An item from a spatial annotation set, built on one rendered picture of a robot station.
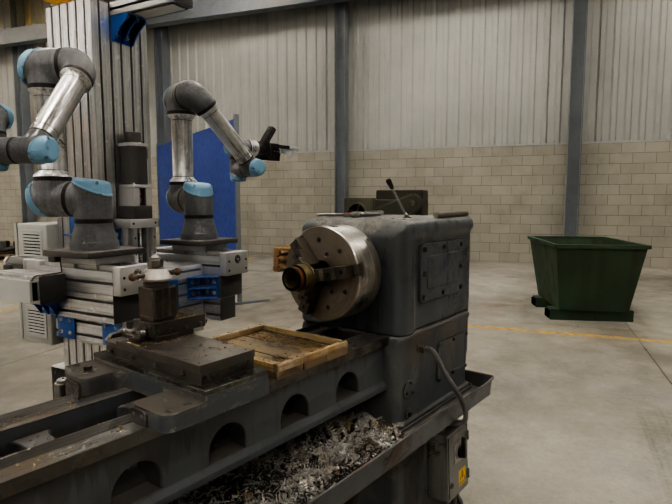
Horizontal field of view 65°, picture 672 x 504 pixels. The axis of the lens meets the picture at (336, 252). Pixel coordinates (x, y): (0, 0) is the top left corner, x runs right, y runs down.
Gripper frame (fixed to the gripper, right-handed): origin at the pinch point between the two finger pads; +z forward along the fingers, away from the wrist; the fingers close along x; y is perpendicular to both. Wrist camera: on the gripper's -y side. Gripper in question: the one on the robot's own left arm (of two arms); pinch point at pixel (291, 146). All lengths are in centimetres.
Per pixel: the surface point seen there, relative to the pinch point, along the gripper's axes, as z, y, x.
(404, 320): -25, 52, 107
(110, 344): -113, 52, 85
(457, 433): 8, 101, 112
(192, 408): -110, 52, 126
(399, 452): -40, 87, 123
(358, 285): -44, 39, 102
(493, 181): 824, 46, -420
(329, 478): -68, 84, 124
